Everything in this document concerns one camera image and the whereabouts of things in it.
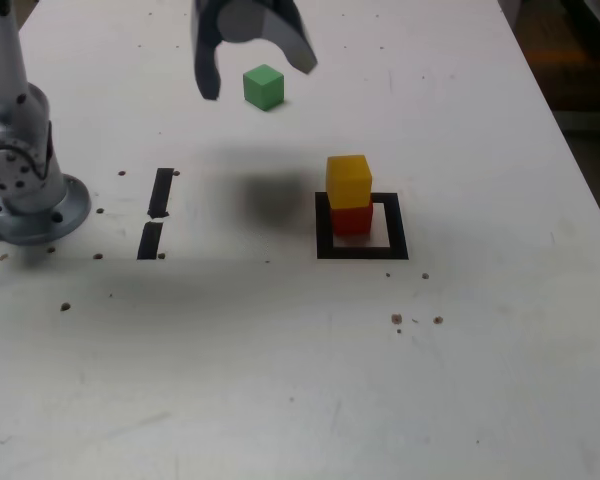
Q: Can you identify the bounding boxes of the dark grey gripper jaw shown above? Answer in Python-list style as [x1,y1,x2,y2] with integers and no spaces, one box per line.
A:
[192,0,227,103]

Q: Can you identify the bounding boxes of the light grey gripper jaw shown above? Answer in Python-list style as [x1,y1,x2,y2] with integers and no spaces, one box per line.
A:
[217,0,319,75]

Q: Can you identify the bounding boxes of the green cube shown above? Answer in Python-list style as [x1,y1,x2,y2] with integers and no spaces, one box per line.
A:
[242,63,285,111]

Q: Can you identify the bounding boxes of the yellow cube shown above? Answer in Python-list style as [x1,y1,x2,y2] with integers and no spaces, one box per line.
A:
[325,154,374,210]

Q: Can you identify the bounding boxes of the red cube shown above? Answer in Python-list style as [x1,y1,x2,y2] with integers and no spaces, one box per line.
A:
[329,202,375,236]

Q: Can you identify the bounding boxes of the black tape square outline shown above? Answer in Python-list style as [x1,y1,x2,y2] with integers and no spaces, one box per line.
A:
[314,192,410,261]

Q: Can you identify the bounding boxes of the black tape strip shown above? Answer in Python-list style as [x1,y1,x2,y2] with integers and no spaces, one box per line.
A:
[136,167,175,261]

